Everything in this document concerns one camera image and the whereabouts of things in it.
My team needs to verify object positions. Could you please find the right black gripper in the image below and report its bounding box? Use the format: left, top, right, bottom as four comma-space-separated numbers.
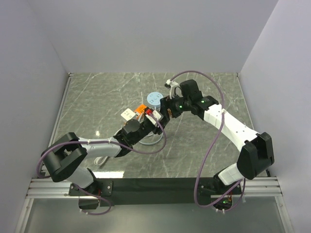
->
159, 92, 191, 121

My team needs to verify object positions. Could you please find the white cube plug adapter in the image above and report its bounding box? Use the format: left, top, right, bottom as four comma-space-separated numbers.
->
121, 108, 137, 122

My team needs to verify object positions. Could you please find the orange power strip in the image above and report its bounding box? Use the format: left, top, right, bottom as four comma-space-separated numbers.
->
134, 104, 147, 116

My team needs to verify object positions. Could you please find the pink cube plug adapter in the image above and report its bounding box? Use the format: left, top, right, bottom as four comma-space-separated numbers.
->
167, 109, 174, 118

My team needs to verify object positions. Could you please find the round blue power socket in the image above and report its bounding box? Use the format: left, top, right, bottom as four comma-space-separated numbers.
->
147, 92, 163, 109

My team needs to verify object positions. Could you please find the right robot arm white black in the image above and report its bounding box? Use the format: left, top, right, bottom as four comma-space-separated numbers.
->
160, 79, 275, 194

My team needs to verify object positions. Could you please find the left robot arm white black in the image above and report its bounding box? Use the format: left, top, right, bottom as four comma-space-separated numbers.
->
36, 115, 170, 195

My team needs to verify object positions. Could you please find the black base bar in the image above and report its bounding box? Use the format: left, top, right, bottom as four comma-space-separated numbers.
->
69, 177, 236, 206

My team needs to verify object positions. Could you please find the light blue socket cable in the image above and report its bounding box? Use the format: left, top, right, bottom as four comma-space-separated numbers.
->
138, 133, 164, 146

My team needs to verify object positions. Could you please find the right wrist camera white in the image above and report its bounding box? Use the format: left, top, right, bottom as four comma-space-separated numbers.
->
165, 79, 180, 99

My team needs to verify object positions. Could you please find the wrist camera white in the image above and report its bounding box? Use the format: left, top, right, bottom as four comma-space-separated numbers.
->
145, 108, 163, 127
165, 79, 180, 99

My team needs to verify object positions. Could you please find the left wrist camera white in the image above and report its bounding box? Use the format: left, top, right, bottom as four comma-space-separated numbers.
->
145, 108, 163, 127

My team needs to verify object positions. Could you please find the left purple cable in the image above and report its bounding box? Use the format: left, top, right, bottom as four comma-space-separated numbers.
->
36, 118, 167, 216

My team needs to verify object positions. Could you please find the purple cable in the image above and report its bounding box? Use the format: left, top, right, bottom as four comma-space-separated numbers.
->
170, 70, 246, 214
36, 118, 167, 216

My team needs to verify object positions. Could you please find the white power strip cord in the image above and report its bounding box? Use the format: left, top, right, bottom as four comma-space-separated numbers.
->
93, 128, 122, 167

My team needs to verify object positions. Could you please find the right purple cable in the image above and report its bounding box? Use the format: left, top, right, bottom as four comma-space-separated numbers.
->
170, 70, 246, 214

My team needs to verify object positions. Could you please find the aluminium frame rail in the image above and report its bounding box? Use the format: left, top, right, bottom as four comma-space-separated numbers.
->
16, 73, 291, 233

